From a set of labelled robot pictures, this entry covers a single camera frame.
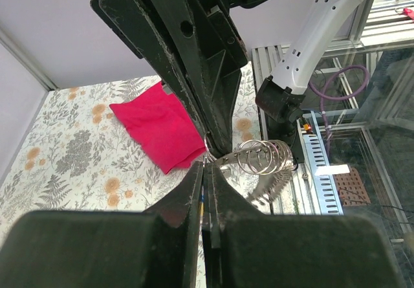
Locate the silver keyring bunch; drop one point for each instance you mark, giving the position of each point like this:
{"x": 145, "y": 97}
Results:
{"x": 257, "y": 157}

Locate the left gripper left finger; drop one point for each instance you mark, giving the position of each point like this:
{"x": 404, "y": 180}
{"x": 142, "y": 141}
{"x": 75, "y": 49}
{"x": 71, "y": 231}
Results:
{"x": 154, "y": 248}

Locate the blue tag key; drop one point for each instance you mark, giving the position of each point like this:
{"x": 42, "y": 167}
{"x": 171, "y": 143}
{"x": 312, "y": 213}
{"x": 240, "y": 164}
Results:
{"x": 202, "y": 202}

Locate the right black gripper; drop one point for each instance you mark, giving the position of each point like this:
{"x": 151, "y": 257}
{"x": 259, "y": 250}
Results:
{"x": 213, "y": 54}

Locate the pink cloth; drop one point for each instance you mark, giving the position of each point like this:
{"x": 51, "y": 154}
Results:
{"x": 159, "y": 123}

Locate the floral table mat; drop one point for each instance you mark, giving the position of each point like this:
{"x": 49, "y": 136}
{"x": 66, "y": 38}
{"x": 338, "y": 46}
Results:
{"x": 78, "y": 156}

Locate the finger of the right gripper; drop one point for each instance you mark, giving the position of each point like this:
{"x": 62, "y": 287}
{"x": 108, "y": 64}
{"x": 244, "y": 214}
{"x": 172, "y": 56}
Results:
{"x": 138, "y": 25}

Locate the slotted cable duct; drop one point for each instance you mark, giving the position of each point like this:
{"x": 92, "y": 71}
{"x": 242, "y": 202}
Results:
{"x": 325, "y": 188}

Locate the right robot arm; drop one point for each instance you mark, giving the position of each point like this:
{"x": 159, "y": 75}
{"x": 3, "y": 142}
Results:
{"x": 283, "y": 90}

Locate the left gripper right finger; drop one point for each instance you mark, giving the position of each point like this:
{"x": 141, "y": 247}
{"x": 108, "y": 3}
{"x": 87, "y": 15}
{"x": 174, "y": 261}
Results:
{"x": 244, "y": 247}

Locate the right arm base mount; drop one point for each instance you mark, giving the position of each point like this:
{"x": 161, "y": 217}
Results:
{"x": 288, "y": 133}

